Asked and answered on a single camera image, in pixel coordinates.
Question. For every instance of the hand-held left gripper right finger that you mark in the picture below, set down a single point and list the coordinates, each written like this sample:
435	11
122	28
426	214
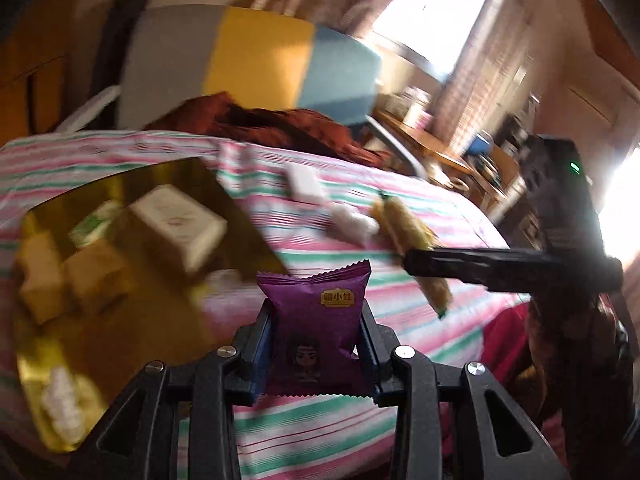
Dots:
368	360

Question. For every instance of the rust brown padded jacket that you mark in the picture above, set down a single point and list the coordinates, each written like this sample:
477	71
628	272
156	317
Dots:
280	125

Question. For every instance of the white plastic packet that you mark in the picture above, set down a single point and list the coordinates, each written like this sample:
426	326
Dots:
350	225

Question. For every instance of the striped pink green tablecloth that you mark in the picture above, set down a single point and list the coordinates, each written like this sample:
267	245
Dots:
310	435

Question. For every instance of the person's right forearm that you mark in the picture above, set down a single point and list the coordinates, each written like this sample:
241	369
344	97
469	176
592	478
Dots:
575	360

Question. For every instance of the white carton box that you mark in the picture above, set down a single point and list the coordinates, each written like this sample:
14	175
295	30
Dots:
175	220

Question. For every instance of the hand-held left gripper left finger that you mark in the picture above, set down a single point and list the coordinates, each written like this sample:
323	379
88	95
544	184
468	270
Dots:
262	355

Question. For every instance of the small green box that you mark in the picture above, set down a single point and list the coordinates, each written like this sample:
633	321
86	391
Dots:
95	225

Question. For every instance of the cluttered wooden desk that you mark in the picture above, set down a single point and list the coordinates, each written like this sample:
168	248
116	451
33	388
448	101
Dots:
430	145

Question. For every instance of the yellow snack packet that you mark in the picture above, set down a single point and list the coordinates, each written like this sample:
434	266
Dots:
407	230

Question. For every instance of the black rolled mat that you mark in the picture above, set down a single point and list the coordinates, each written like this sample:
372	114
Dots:
117	35

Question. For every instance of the grey yellow blue chair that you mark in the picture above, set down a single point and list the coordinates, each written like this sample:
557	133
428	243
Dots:
250	50

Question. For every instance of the white tissue packet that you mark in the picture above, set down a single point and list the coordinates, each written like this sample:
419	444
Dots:
304	182

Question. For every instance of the wooden wardrobe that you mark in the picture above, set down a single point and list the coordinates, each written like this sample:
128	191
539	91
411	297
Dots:
30	85

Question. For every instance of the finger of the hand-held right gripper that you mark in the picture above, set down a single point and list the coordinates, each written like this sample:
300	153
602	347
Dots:
475	265

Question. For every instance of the gold metal tin box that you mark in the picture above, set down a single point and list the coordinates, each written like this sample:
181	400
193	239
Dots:
140	340

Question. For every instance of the clear plastic packet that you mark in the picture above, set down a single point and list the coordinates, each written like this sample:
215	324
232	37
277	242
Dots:
60	405

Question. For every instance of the purple snack packet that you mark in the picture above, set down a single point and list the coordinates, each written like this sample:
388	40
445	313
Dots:
315	330

